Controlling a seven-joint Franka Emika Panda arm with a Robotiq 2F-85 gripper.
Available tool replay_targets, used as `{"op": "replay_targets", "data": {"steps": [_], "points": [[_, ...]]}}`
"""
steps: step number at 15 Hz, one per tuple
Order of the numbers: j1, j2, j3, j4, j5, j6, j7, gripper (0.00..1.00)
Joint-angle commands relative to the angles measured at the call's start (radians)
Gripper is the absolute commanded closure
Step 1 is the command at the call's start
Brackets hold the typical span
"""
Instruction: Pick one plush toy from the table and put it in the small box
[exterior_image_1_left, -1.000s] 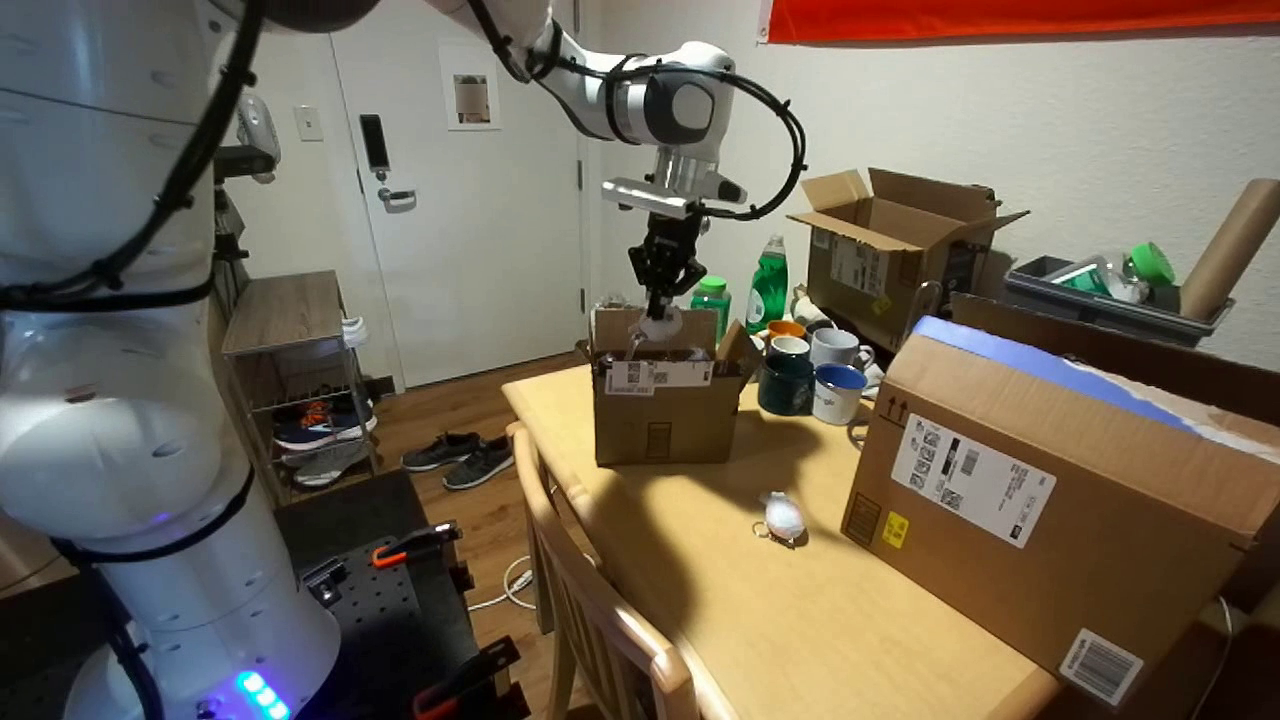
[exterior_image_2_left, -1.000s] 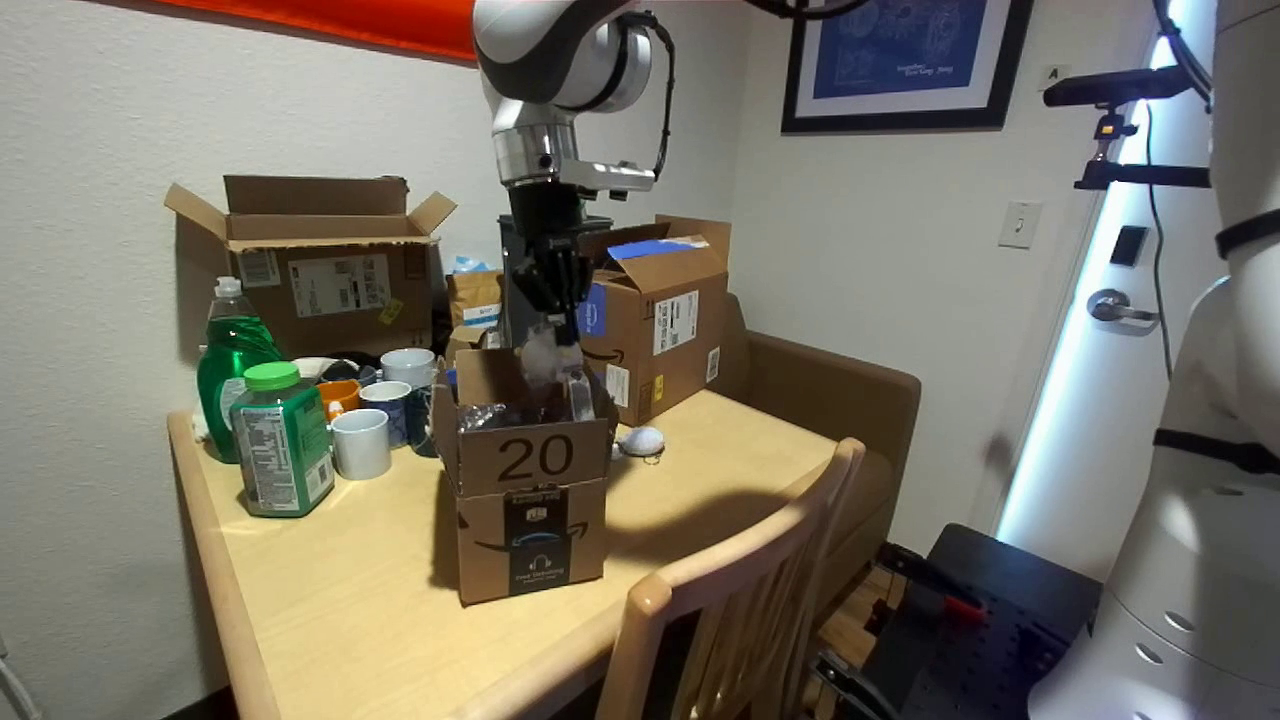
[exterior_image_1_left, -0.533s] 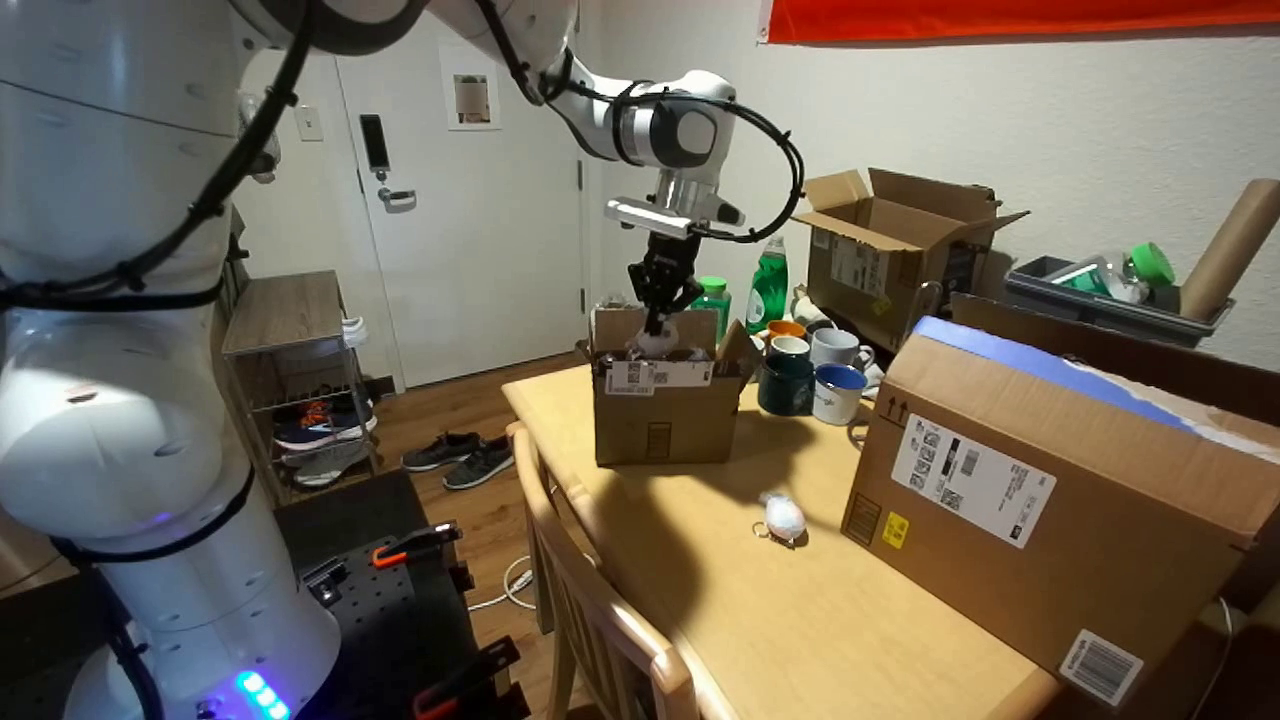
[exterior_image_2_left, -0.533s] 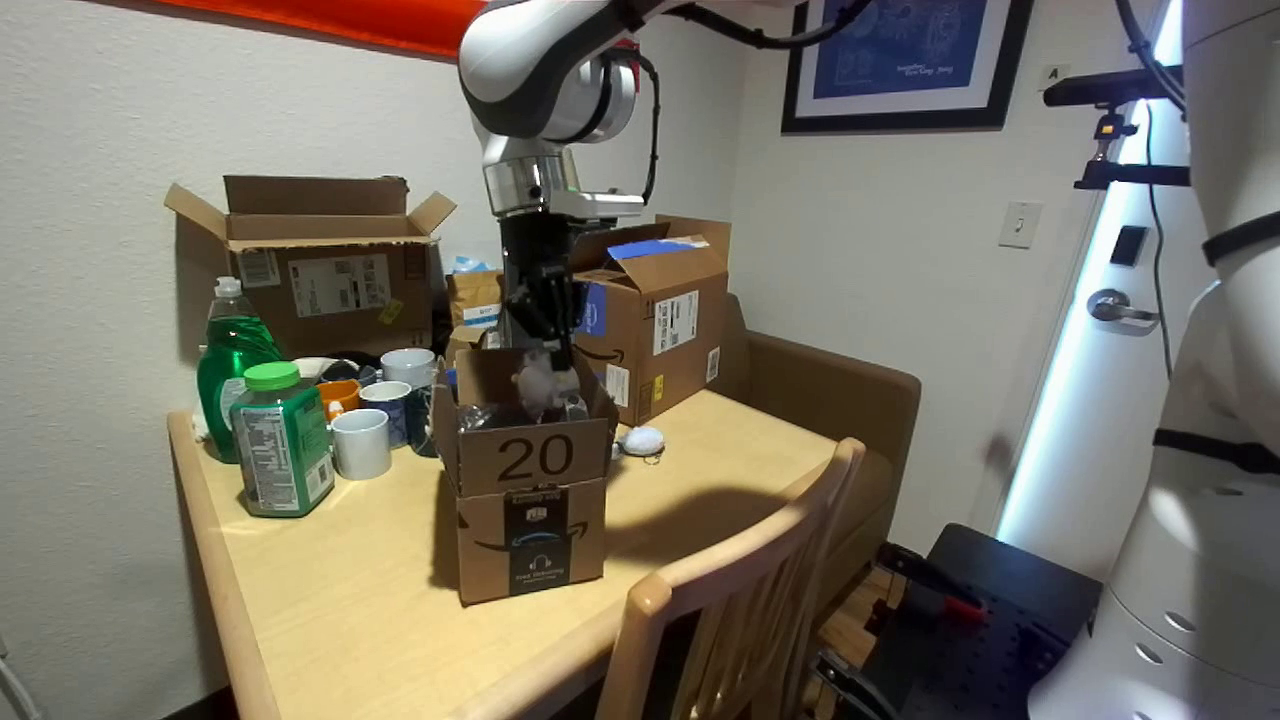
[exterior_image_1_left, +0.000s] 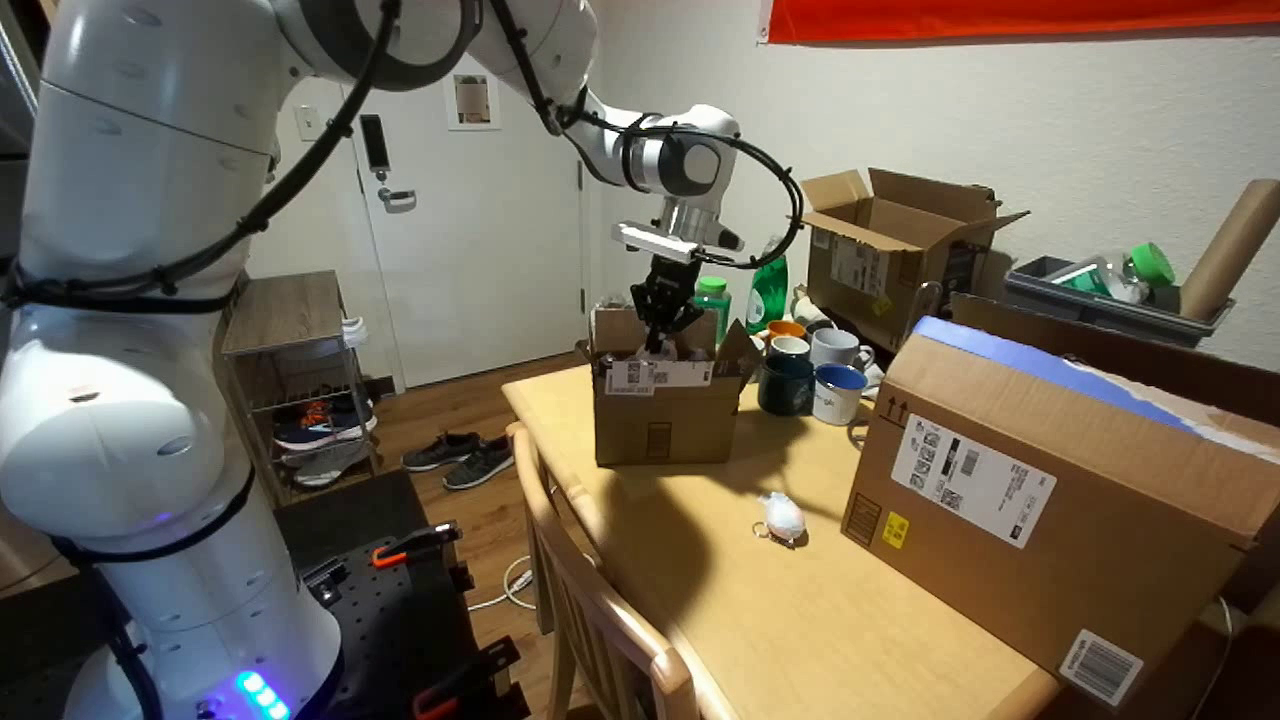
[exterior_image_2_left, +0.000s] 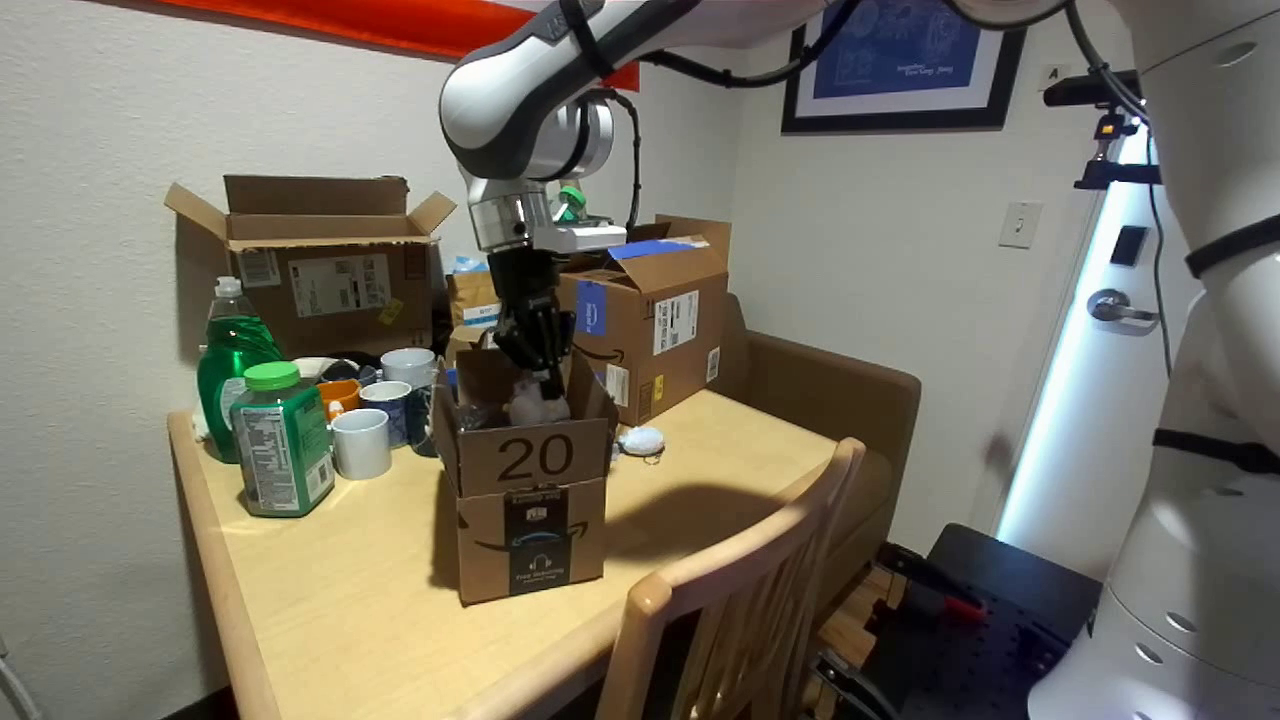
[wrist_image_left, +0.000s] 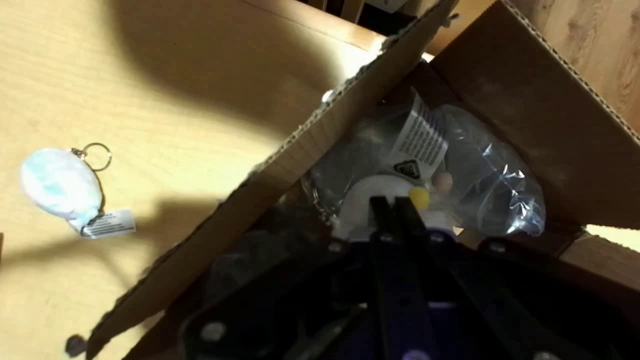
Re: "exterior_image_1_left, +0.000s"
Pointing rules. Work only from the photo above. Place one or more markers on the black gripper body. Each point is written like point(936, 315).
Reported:
point(675, 280)

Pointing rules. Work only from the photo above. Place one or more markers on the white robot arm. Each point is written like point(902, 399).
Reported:
point(134, 402)

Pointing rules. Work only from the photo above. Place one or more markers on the small cardboard box marked 20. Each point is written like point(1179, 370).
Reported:
point(666, 425)

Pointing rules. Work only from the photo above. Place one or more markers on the small white plush toy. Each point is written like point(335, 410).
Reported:
point(781, 519)

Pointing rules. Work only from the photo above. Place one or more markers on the open brown cardboard box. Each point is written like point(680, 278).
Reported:
point(894, 254)

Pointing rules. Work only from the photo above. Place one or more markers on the large cardboard box blue tape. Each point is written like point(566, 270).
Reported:
point(1065, 534)

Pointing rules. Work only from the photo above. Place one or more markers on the green lidded jar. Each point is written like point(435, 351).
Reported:
point(714, 307)

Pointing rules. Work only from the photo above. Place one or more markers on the green dish soap bottle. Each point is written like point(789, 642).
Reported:
point(769, 285)

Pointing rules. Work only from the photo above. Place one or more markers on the dark mug white rim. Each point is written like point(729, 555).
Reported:
point(787, 380)

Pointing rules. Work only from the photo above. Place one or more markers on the plain white mug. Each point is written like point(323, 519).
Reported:
point(833, 344)

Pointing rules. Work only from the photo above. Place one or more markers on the white door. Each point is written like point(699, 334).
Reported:
point(495, 265)

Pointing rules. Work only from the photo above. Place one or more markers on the white mug blue band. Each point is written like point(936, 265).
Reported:
point(841, 399)

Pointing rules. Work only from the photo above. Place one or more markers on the dark shoe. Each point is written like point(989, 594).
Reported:
point(440, 450)
point(482, 466)

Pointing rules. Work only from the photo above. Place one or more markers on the photo on door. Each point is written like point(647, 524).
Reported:
point(474, 101)

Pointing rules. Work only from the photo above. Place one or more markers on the black door lock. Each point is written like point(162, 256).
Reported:
point(375, 144)

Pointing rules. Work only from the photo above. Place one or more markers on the white sneaker on rack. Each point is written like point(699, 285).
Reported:
point(326, 431)

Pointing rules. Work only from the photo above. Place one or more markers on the wooden shoe rack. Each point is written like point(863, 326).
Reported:
point(287, 321)

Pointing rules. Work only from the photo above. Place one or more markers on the black trash bin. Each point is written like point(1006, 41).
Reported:
point(1065, 326)

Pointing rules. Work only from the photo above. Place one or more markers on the black robot cart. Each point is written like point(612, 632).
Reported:
point(384, 624)

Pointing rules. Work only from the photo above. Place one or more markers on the green plastic item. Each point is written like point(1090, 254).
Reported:
point(1154, 262)

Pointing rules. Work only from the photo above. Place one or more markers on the cardboard tube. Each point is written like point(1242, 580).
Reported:
point(1226, 254)

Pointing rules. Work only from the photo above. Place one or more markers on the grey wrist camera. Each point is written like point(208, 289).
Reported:
point(680, 243)

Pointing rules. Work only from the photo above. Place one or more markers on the red wall banner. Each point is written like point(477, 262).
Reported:
point(1015, 19)

